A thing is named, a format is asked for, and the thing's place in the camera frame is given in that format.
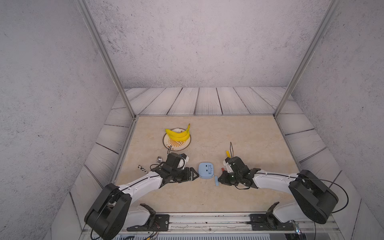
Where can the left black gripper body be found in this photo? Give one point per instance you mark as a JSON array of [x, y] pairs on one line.
[[179, 175]]

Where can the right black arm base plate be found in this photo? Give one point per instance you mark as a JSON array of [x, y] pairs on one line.
[[268, 222]]

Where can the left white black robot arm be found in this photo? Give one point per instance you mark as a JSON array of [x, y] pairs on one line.
[[114, 209]]

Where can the aluminium front rail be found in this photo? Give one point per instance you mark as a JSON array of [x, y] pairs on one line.
[[229, 226]]

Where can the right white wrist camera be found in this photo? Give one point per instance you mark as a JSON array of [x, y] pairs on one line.
[[228, 167]]

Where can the aluminium frame post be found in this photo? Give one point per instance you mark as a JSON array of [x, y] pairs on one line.
[[84, 10], [316, 39]]

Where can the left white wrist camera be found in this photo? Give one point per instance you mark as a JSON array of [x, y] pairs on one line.
[[183, 161]]

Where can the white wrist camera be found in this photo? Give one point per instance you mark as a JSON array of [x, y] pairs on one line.
[[228, 167], [183, 161]]

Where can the right aluminium frame post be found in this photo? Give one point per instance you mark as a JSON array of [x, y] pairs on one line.
[[316, 39]]

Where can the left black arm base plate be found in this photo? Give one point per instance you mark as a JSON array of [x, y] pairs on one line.
[[143, 218]]

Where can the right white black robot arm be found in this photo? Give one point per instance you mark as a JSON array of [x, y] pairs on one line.
[[312, 198]]

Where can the round patterned plate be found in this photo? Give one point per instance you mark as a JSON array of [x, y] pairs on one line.
[[176, 146]]

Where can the yellow banana bunch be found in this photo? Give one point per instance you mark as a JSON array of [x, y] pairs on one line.
[[179, 137]]

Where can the left aluminium frame post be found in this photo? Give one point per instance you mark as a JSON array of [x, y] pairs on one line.
[[84, 10]]

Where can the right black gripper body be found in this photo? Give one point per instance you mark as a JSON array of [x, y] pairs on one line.
[[238, 178]]

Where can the light blue alarm clock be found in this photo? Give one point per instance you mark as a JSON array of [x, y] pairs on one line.
[[206, 170]]

